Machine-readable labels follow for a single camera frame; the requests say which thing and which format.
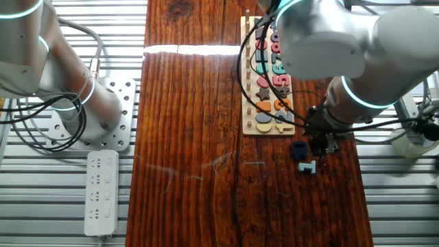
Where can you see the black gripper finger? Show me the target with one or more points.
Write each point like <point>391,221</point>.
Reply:
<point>315,145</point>
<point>324,149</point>

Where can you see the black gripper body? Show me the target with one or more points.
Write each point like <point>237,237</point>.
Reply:
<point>322,123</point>

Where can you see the navy number ten piece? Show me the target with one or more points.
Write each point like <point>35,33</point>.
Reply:
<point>299,156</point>

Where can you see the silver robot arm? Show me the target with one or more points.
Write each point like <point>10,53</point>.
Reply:
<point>394,51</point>

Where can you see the wooden shape puzzle board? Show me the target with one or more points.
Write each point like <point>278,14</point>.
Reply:
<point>271,133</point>

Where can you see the light blue number one piece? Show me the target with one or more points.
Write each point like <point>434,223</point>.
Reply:
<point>310,167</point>

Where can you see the cream number one piece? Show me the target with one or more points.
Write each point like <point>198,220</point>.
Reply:
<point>283,127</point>

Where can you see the blue number two piece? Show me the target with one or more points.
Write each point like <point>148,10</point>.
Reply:
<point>282,119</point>

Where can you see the orange number three piece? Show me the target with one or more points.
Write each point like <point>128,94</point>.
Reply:
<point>286,103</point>

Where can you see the brown number four piece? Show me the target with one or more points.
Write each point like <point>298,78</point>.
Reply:
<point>283,91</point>

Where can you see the cream semicircle piece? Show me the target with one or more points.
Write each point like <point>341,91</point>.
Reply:
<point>264,128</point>

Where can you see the blue oval piece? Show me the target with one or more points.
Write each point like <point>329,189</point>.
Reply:
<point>263,118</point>

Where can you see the pink number five piece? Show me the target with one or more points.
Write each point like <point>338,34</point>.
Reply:
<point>281,80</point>

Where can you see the orange rectangle piece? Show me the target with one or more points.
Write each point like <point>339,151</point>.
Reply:
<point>263,106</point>

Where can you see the brown star piece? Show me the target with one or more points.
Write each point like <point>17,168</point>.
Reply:
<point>263,94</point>

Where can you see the cyan number six piece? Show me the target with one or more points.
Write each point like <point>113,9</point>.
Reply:
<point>278,70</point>

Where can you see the pink heart piece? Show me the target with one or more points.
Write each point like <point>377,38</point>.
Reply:
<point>262,81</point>

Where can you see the dark teal number seven piece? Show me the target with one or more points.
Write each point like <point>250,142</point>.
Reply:
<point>275,57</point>

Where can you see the cyan octagon piece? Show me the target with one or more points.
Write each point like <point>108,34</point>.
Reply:
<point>262,68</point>

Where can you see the clear tape roll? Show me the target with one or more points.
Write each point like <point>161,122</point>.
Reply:
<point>408,147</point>

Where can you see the dark teal square piece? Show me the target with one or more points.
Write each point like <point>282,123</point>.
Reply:
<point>264,57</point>

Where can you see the red number eight piece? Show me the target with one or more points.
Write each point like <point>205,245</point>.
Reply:
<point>275,47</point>

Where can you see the red circle piece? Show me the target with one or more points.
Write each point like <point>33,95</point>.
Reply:
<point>263,44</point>

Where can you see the purple number nine piece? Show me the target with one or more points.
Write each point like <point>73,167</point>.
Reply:
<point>273,37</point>

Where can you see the purple trapezoid piece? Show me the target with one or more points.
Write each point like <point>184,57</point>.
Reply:
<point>259,33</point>

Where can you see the white grey device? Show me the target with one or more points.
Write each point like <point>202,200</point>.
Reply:
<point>435,85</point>

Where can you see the navy triangle piece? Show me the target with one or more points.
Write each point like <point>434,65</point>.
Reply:
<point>257,22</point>

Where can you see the white power strip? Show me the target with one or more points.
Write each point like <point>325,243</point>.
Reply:
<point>101,192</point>

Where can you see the metal clamp bracket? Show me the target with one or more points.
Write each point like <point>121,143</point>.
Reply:
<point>433,108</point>

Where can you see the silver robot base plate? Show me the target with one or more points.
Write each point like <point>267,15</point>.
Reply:
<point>123,113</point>

